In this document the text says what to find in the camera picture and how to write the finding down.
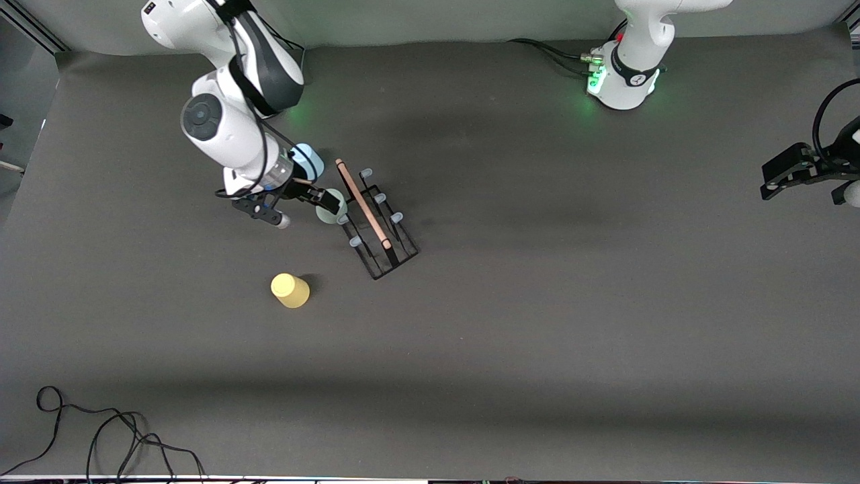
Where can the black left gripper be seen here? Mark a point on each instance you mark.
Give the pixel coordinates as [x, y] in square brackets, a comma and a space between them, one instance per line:
[828, 166]

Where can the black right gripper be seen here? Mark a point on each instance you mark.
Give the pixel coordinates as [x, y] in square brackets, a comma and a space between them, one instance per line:
[297, 189]

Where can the pale green plastic cup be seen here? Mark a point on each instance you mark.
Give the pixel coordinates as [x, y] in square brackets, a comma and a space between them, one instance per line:
[330, 212]

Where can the yellow plastic cup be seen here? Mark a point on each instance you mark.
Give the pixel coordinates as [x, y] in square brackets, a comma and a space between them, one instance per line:
[290, 291]

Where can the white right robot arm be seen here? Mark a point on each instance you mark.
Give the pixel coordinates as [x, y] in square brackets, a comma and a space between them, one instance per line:
[228, 134]

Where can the light blue plastic cup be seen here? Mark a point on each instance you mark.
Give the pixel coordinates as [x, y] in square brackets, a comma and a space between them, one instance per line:
[310, 161]

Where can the aluminium frame rail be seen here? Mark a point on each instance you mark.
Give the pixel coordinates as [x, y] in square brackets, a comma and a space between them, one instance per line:
[40, 32]
[853, 27]

